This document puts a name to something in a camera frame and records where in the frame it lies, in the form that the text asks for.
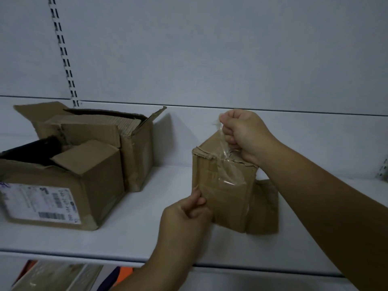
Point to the person's left hand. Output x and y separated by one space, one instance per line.
182 219

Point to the person's right hand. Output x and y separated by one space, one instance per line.
248 134

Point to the person's right fingers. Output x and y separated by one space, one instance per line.
231 130

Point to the person's left thumb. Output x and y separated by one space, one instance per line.
197 196

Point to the small taped cardboard box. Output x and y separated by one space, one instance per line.
225 190

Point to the clear packing tape strip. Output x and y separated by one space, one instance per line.
229 166

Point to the person's right forearm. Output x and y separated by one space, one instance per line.
327 209

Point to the person's left forearm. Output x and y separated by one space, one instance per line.
154 269

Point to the white metal shelf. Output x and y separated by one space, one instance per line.
194 221

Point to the open cardboard box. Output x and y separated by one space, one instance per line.
121 139

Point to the orange and blue packet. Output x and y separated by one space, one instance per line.
116 277

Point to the cardboard box with shipping label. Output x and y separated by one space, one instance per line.
60 190

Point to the clear plastic wrapped package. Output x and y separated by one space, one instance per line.
57 277

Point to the slotted shelf upright rail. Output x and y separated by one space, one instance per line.
64 51

